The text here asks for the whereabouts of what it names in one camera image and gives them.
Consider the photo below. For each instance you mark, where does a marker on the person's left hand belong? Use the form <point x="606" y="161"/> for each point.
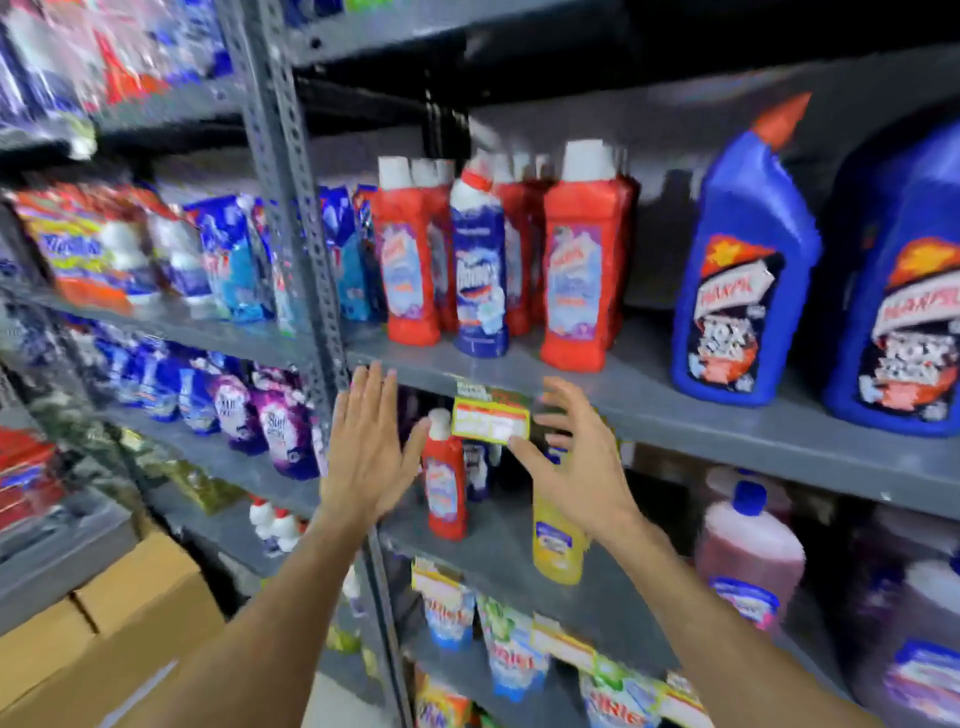
<point x="364" y="465"/>

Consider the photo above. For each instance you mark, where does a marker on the person's right hand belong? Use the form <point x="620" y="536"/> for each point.
<point x="592" y="480"/>

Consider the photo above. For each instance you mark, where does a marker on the person's left middle finger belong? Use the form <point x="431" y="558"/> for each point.
<point x="373" y="401"/>

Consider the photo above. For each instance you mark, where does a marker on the person's left thumb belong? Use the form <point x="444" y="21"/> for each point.
<point x="416" y="465"/>

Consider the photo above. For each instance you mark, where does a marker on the person's right thumb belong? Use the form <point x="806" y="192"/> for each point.
<point x="531" y="461"/>

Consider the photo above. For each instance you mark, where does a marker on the person's left little finger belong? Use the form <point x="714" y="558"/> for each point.
<point x="340" y="420"/>

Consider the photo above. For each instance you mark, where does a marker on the person's right forearm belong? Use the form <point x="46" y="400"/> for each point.
<point x="720" y="645"/>

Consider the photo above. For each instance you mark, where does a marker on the person's left forearm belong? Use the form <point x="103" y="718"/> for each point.
<point x="262" y="637"/>

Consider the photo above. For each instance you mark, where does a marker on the red bottle with white cap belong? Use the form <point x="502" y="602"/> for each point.
<point x="445" y="487"/>

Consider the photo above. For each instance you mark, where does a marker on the small dark bottle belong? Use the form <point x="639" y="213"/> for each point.
<point x="478" y="469"/>

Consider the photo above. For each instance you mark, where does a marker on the row of purple softener pouches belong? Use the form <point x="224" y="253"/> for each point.
<point x="281" y="427"/>

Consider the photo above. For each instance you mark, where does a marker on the yellow shelf price label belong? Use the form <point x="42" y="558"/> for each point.
<point x="487" y="420"/>

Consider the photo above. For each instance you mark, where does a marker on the yellow liquid bottle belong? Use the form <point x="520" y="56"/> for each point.
<point x="556" y="547"/>

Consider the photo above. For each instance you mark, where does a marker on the small white bottles with red caps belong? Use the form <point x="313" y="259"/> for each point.
<point x="274" y="525"/>

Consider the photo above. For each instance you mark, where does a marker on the pile of green packets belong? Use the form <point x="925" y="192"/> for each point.
<point x="191" y="480"/>

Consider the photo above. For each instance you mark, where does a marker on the blue and white cleaner bottle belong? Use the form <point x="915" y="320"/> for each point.
<point x="478" y="270"/>

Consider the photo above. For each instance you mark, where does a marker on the row of blue softener pouches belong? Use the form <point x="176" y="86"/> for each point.
<point x="157" y="382"/>

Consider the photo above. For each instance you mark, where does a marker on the row of red cleaner bottles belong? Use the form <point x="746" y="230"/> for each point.
<point x="581" y="277"/>

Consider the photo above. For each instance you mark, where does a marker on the row of green-topped refill pouches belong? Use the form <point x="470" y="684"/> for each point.
<point x="517" y="652"/>

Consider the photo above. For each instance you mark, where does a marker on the row of blue detergent packets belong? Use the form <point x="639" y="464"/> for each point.
<point x="232" y="255"/>

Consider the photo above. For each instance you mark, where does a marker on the gray metal shelf rack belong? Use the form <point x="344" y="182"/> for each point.
<point x="300" y="187"/>

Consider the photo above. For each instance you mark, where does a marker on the pink bottle with blue cap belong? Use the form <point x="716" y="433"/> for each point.
<point x="750" y="555"/>

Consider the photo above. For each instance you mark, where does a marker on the pile of orange detergent packets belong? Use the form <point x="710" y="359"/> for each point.
<point x="82" y="240"/>

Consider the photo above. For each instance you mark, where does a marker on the stack of red packets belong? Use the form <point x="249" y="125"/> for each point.
<point x="26" y="480"/>

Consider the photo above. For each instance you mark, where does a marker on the brown cardboard box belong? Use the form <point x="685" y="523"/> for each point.
<point x="97" y="630"/>

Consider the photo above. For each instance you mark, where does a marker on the large blue toilet cleaner bottle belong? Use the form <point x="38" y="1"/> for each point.
<point x="900" y="300"/>

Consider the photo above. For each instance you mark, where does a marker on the purple liquid bottle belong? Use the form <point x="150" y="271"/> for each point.
<point x="915" y="645"/>

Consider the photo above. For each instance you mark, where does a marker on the pile of packets in plastic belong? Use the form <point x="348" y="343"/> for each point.
<point x="90" y="52"/>

